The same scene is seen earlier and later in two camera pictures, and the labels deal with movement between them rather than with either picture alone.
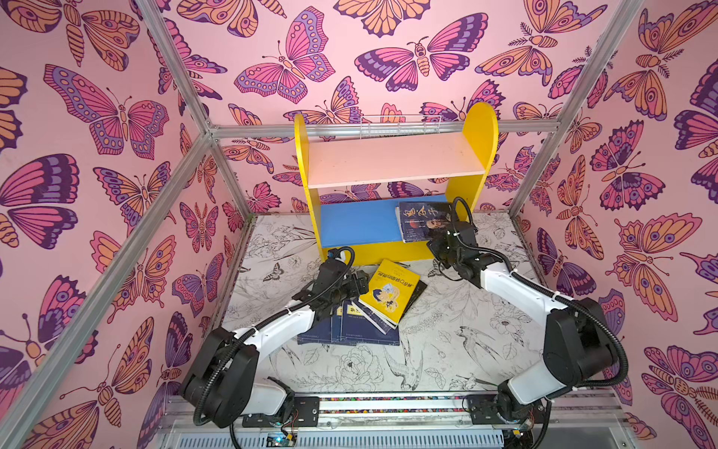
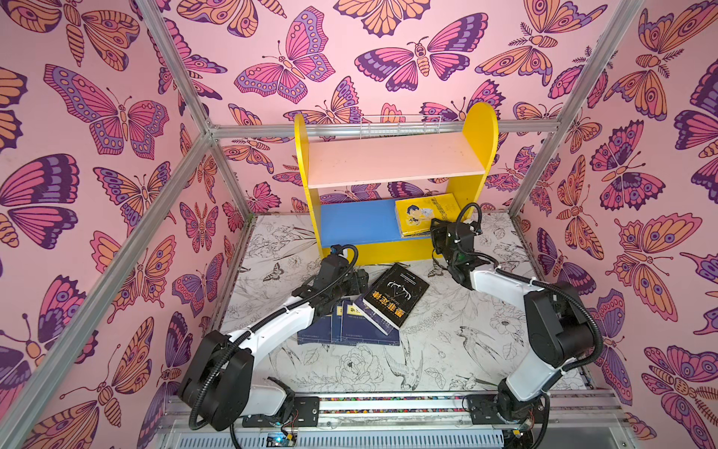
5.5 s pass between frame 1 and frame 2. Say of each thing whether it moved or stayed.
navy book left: stayed
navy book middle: stayed
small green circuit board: stayed
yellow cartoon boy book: moved
